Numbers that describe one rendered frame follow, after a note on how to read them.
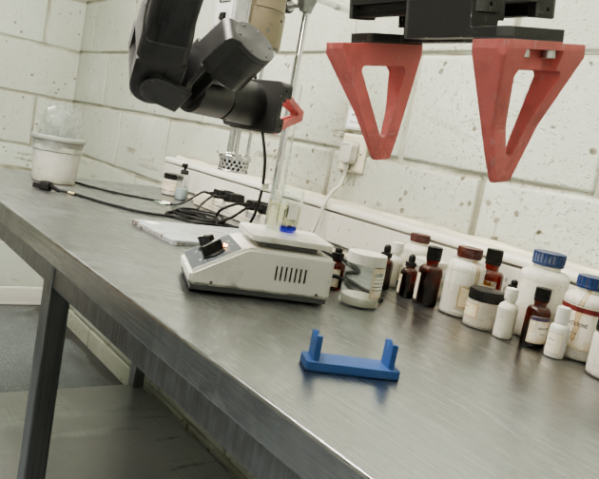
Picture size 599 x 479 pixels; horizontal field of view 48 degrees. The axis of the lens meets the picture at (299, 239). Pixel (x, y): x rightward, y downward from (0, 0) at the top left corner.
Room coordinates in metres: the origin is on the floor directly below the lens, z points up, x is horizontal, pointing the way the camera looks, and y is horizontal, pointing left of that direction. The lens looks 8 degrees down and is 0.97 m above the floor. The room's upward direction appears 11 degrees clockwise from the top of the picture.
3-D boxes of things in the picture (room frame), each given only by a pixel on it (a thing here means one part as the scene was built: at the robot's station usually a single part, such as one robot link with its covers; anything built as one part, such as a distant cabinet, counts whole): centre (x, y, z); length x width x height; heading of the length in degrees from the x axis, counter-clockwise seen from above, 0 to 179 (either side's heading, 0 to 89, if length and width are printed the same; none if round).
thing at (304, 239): (0.99, 0.02, 0.83); 0.12 x 0.12 x 0.01; 16
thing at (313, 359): (0.68, -0.07, 0.77); 0.10 x 0.03 x 0.04; 102
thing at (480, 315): (1.01, -0.29, 0.78); 0.05 x 0.05 x 0.06
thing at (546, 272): (1.01, -0.37, 0.81); 0.07 x 0.07 x 0.13
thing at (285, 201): (0.99, 0.03, 0.87); 0.06 x 0.05 x 0.08; 64
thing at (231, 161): (1.39, 0.16, 1.02); 0.07 x 0.07 x 0.25
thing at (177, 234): (1.38, 0.17, 0.76); 0.30 x 0.20 x 0.01; 127
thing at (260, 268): (0.98, 0.05, 0.79); 0.22 x 0.13 x 0.08; 106
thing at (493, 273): (1.11, -0.32, 0.80); 0.04 x 0.04 x 0.11
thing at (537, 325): (0.95, -0.35, 0.79); 0.03 x 0.03 x 0.08
